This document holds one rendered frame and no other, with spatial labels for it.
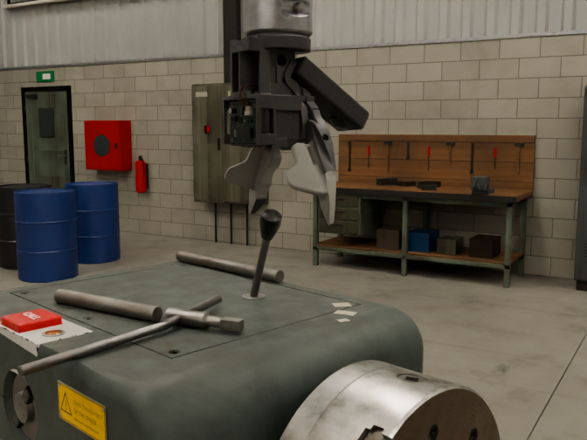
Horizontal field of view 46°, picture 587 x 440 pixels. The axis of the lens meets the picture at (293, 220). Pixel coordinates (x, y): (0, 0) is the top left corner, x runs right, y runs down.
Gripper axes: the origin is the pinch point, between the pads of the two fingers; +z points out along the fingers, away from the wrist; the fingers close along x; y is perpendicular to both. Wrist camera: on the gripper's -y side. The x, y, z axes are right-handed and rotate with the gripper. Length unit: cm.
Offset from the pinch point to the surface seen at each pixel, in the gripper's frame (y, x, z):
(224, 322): 1.8, -12.6, 14.5
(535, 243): -565, -349, 95
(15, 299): 19, -47, 16
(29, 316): 21.3, -31.3, 14.7
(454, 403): -12.4, 13.8, 20.3
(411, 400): -5.5, 13.8, 18.3
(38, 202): -146, -612, 52
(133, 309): 8.9, -25.4, 14.3
